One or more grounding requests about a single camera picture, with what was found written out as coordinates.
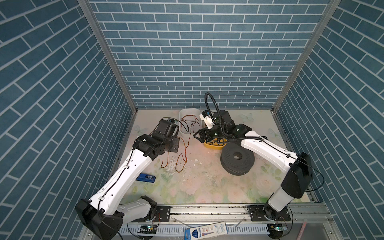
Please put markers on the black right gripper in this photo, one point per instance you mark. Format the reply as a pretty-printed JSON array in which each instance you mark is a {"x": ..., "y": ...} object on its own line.
[{"x": 202, "y": 134}]

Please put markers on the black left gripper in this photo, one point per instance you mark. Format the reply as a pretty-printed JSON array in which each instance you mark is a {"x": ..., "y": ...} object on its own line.
[{"x": 176, "y": 144}]

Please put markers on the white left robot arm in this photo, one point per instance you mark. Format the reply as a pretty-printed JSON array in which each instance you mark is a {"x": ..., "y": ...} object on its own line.
[{"x": 103, "y": 214}]

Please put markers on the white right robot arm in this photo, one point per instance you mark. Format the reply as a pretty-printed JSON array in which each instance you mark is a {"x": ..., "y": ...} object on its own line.
[{"x": 242, "y": 144}]

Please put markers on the yellow plastic tub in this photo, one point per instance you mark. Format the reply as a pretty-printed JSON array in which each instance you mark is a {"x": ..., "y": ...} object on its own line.
[{"x": 215, "y": 144}]

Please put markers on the white plastic tub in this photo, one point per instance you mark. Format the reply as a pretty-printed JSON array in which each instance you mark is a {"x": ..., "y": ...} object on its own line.
[{"x": 191, "y": 119}]

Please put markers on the dark grey perforated spool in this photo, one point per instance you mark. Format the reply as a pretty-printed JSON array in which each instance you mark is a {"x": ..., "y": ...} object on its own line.
[{"x": 236, "y": 160}]

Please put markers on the blue black utility knife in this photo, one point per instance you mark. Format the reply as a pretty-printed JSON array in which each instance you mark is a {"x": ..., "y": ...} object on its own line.
[{"x": 146, "y": 178}]

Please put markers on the white blue pen box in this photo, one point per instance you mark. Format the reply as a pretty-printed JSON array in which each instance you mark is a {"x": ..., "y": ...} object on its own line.
[{"x": 206, "y": 231}]

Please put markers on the pink pencil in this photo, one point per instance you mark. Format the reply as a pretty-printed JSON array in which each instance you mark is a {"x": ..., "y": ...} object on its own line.
[{"x": 300, "y": 234}]

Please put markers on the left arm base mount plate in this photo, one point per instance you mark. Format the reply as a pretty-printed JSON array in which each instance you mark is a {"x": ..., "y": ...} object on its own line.
[{"x": 158, "y": 214}]

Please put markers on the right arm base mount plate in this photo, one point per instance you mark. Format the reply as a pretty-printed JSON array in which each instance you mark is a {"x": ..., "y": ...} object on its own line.
[{"x": 260, "y": 213}]

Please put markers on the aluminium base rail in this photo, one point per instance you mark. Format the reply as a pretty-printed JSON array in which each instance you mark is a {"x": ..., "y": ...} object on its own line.
[{"x": 320, "y": 224}]

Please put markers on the metal frame corner post left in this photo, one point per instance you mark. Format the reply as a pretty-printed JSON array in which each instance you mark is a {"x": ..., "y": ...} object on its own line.
[{"x": 92, "y": 20}]

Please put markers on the metal frame corner post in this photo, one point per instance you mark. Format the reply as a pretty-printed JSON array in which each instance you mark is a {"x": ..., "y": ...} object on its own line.
[
  {"x": 92, "y": 20},
  {"x": 318, "y": 30}
]

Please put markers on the metal frame corner post right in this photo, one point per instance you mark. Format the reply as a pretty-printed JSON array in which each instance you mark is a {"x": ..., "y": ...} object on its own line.
[{"x": 318, "y": 30}]

